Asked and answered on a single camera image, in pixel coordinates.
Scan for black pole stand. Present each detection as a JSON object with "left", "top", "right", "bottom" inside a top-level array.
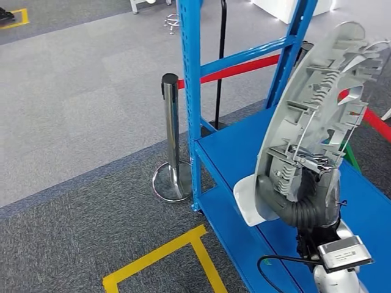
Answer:
[{"left": 201, "top": 0, "right": 228, "bottom": 139}]

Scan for green plastic crate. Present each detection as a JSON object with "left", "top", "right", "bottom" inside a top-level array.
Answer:
[{"left": 340, "top": 140, "right": 362, "bottom": 174}]

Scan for white plastic cover part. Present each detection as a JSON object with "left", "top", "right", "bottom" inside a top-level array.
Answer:
[{"left": 232, "top": 173, "right": 277, "bottom": 228}]

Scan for grey plastic wheel hubcap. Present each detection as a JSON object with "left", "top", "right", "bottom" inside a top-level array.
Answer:
[{"left": 254, "top": 21, "right": 391, "bottom": 222}]

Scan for chrome stanchion post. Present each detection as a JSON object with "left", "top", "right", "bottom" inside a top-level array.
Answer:
[
  {"left": 294, "top": 40, "right": 315, "bottom": 70},
  {"left": 152, "top": 73, "right": 194, "bottom": 204}
]

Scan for white partition block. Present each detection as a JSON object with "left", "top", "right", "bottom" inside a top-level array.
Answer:
[{"left": 251, "top": 0, "right": 334, "bottom": 25}]

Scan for chrome stool base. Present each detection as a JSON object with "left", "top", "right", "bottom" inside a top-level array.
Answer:
[{"left": 162, "top": 12, "right": 181, "bottom": 36}]

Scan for white table legs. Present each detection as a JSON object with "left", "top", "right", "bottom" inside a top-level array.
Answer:
[{"left": 130, "top": 0, "right": 171, "bottom": 15}]

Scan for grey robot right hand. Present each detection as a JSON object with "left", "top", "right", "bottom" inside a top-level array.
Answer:
[{"left": 257, "top": 145, "right": 342, "bottom": 230}]

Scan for blue metal shelf rack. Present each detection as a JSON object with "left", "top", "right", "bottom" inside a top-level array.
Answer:
[{"left": 178, "top": 0, "right": 391, "bottom": 293}]

